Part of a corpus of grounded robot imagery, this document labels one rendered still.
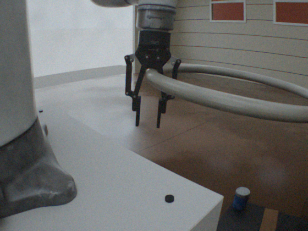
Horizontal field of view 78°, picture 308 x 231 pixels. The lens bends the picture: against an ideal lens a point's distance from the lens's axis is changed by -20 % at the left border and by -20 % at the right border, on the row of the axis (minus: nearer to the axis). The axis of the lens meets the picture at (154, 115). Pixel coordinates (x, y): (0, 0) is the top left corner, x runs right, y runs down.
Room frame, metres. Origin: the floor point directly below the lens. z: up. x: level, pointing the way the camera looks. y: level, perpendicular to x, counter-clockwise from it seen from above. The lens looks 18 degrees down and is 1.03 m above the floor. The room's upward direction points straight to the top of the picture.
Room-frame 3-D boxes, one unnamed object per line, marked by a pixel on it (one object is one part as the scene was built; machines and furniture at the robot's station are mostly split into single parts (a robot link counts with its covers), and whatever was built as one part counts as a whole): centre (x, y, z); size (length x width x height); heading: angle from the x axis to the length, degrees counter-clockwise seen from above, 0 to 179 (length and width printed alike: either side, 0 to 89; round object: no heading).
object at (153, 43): (0.55, 0.00, 1.02); 0.08 x 0.07 x 0.09; 88
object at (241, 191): (1.15, -0.59, 0.08); 0.10 x 0.10 x 0.13
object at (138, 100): (0.55, 0.04, 0.87); 0.03 x 0.01 x 0.07; 178
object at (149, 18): (0.55, 0.00, 1.09); 0.09 x 0.09 x 0.06
